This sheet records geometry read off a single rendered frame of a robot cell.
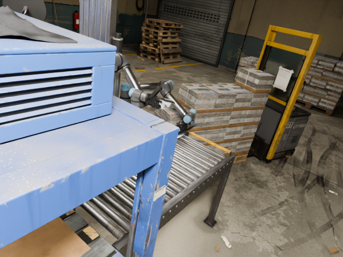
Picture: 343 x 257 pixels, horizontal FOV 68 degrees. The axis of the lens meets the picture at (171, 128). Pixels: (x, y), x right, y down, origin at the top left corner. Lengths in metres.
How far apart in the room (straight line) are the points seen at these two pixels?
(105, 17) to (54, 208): 1.89
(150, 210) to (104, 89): 0.42
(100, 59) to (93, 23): 1.62
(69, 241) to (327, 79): 7.02
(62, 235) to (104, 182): 0.83
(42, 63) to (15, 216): 0.31
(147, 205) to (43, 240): 0.67
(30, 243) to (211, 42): 9.61
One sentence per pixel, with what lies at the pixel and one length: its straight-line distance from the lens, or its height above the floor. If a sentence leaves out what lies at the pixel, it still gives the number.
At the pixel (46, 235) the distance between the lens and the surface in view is 1.43.
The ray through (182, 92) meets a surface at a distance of 3.02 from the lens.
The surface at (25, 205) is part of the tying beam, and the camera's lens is 0.52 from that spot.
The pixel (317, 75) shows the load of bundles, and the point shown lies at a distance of 7.63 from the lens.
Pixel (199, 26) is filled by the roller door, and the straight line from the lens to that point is 10.65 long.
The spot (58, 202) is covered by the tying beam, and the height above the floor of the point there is 1.49.
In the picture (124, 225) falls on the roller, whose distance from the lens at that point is 1.46.
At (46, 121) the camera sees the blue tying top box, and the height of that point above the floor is 1.58.
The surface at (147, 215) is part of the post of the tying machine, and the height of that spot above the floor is 1.23.
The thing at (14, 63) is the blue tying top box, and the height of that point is 1.72.
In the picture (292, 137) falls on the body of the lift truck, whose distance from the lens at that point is 4.25.
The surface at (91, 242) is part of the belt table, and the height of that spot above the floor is 0.80.
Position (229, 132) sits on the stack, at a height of 0.53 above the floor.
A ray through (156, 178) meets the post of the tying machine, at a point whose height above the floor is 1.39.
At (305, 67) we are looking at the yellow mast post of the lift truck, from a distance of 3.61.
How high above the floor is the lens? 1.88
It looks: 26 degrees down
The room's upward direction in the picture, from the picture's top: 11 degrees clockwise
